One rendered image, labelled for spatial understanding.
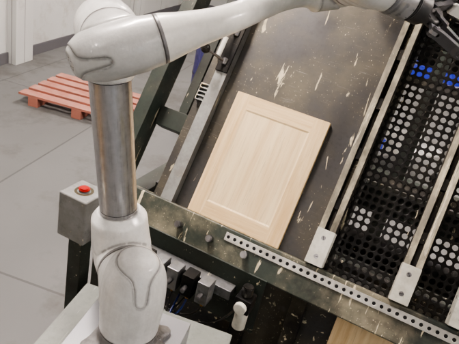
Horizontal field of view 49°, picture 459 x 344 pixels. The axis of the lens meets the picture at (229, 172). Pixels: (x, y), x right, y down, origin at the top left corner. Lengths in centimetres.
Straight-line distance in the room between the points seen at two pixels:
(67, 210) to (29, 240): 134
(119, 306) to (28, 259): 182
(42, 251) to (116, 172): 186
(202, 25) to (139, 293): 63
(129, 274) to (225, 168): 77
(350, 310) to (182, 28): 110
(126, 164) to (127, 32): 40
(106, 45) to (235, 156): 99
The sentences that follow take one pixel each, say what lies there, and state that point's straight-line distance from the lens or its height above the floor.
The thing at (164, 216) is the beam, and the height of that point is 85.
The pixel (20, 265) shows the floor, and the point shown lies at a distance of 301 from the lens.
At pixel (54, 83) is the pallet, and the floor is 11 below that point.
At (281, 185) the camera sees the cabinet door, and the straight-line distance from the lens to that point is 182.
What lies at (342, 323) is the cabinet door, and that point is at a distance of 207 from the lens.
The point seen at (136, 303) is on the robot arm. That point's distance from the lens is 125.
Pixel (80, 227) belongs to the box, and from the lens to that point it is 185.
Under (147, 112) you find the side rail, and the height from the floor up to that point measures 114.
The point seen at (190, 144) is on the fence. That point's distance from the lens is 192.
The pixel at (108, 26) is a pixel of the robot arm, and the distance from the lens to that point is 101.
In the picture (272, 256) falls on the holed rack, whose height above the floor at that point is 89.
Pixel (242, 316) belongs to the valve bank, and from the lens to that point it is 182.
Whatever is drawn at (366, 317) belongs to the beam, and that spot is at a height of 84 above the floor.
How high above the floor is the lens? 188
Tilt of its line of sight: 26 degrees down
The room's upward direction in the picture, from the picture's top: 13 degrees clockwise
